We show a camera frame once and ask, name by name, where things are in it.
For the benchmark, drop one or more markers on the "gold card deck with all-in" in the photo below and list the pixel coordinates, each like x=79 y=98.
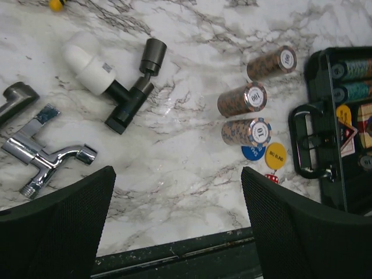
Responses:
x=364 y=125

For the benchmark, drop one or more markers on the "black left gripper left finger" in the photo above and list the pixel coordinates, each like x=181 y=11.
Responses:
x=57 y=235

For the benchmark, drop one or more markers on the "tan blue 10 chip roll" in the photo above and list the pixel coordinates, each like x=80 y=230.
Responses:
x=255 y=132

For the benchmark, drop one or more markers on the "yellow utility knife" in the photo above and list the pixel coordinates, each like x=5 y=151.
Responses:
x=57 y=5

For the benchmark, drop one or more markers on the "dark grey door handle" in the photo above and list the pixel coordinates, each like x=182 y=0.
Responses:
x=18 y=97

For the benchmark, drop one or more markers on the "black poker set case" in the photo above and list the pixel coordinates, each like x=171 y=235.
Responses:
x=314 y=131

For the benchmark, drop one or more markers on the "red die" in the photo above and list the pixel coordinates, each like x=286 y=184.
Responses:
x=273 y=178

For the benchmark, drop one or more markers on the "tan 10 chip roll in case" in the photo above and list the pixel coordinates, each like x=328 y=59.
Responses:
x=365 y=161

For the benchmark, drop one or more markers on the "chrome faucet tap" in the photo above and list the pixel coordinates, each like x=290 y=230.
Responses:
x=22 y=146

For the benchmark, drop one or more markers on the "green chip roll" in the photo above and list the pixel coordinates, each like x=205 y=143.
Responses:
x=352 y=91
x=348 y=70

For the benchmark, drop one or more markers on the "black angle valve white cap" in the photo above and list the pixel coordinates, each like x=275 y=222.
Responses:
x=82 y=53

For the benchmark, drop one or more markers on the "green chip roll upper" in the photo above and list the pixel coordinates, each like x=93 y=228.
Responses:
x=348 y=70

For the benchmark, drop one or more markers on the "yellow big blind button in case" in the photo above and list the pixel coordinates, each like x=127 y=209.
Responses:
x=344 y=115

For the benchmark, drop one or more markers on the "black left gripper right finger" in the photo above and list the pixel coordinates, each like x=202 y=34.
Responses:
x=297 y=237

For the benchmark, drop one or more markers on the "blue small blind button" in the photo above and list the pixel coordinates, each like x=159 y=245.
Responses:
x=252 y=153

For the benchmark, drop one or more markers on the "green chip roll lower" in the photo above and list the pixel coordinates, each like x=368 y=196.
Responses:
x=352 y=91

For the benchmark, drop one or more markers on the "brown 100 chip roll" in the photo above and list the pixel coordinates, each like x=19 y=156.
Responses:
x=272 y=64
x=249 y=98

